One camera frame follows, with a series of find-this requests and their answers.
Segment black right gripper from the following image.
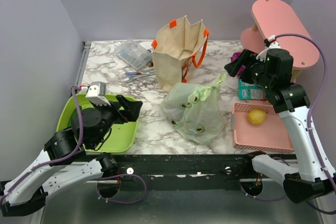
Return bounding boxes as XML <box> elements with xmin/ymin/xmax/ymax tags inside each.
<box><xmin>225</xmin><ymin>48</ymin><xmax>273</xmax><ymax>90</ymax></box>

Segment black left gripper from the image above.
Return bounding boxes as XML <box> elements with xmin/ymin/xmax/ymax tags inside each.
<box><xmin>91</xmin><ymin>95</ymin><xmax>143</xmax><ymax>148</ymax></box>

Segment purple snack packet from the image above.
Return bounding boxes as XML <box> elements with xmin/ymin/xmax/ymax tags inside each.
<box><xmin>230</xmin><ymin>51</ymin><xmax>246</xmax><ymax>77</ymax></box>

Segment teal snack packet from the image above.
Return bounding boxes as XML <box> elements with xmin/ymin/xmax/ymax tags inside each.
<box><xmin>238</xmin><ymin>79</ymin><xmax>265</xmax><ymax>100</ymax></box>

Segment green avocado print plastic bag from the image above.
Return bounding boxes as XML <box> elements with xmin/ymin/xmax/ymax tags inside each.
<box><xmin>161</xmin><ymin>73</ymin><xmax>226</xmax><ymax>145</ymax></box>

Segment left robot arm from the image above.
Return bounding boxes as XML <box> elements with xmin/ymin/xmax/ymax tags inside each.
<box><xmin>1</xmin><ymin>95</ymin><xmax>143</xmax><ymax>217</ymax></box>

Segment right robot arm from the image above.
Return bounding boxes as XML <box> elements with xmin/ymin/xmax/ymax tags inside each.
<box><xmin>224</xmin><ymin>49</ymin><xmax>335</xmax><ymax>204</ymax></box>

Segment beige canvas tote bag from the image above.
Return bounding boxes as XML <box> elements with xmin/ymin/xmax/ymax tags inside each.
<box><xmin>151</xmin><ymin>16</ymin><xmax>209</xmax><ymax>92</ymax></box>

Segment lime green plastic tray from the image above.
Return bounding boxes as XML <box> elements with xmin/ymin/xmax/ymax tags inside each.
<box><xmin>56</xmin><ymin>97</ymin><xmax>139</xmax><ymax>153</ymax></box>

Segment silver wrench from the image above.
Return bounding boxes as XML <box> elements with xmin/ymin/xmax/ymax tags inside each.
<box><xmin>125</xmin><ymin>74</ymin><xmax>146</xmax><ymax>83</ymax></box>

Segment pink two-tier shelf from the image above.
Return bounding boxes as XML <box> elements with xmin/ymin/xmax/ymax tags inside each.
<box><xmin>240</xmin><ymin>0</ymin><xmax>320</xmax><ymax>82</ymax></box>

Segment clear plastic organizer box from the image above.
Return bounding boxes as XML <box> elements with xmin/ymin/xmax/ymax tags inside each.
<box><xmin>114</xmin><ymin>39</ymin><xmax>152</xmax><ymax>71</ymax></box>

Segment pink plastic basket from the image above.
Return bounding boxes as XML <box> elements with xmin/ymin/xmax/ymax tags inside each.
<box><xmin>231</xmin><ymin>102</ymin><xmax>294</xmax><ymax>153</ymax></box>

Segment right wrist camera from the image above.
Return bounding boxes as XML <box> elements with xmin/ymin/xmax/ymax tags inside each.
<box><xmin>256</xmin><ymin>35</ymin><xmax>281</xmax><ymax>62</ymax></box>

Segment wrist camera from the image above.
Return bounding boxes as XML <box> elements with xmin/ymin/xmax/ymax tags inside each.
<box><xmin>256</xmin><ymin>35</ymin><xmax>281</xmax><ymax>62</ymax></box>
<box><xmin>79</xmin><ymin>81</ymin><xmax>110</xmax><ymax>106</ymax></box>

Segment blue handled tool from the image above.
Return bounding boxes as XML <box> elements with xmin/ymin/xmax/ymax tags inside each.
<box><xmin>125</xmin><ymin>72</ymin><xmax>148</xmax><ymax>76</ymax></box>

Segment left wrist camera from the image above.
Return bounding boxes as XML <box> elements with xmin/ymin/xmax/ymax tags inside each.
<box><xmin>79</xmin><ymin>81</ymin><xmax>110</xmax><ymax>106</ymax></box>

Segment black table front rail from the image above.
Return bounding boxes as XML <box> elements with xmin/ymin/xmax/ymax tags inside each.
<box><xmin>98</xmin><ymin>154</ymin><xmax>259</xmax><ymax>191</ymax></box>

